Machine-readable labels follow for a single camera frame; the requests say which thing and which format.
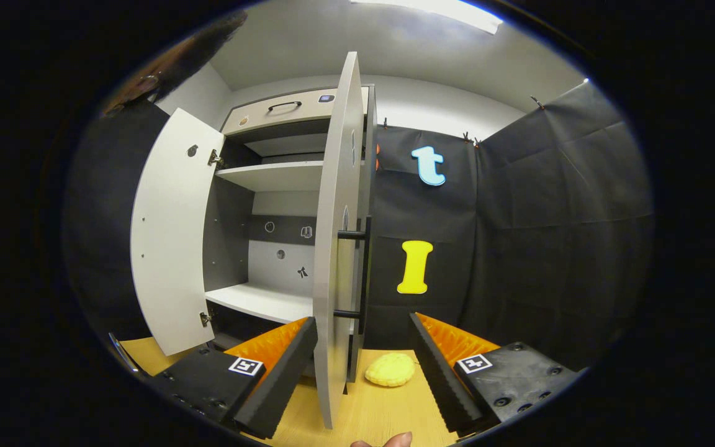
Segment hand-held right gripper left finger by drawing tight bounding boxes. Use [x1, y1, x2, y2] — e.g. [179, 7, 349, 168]
[146, 317, 319, 440]

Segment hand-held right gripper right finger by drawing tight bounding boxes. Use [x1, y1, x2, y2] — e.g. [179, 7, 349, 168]
[408, 312, 582, 435]

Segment grey white cabinet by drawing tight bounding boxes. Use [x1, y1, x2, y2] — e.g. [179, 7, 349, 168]
[202, 84, 378, 382]

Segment white cabinet door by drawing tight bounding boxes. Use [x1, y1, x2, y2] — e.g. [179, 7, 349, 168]
[312, 52, 364, 430]
[130, 107, 227, 356]

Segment white cabinet shelf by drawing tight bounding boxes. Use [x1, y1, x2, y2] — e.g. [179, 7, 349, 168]
[216, 161, 325, 192]
[205, 282, 315, 325]

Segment beige cabinet drawer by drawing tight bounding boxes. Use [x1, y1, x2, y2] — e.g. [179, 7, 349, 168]
[221, 87, 371, 136]

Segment yellow textured sponge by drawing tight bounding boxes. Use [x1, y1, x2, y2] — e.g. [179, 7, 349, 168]
[364, 353, 416, 388]

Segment black backdrop cloth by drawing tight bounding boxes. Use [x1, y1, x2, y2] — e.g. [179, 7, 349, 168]
[63, 81, 655, 373]

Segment long ceiling light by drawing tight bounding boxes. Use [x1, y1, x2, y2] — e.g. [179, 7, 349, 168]
[351, 0, 504, 35]

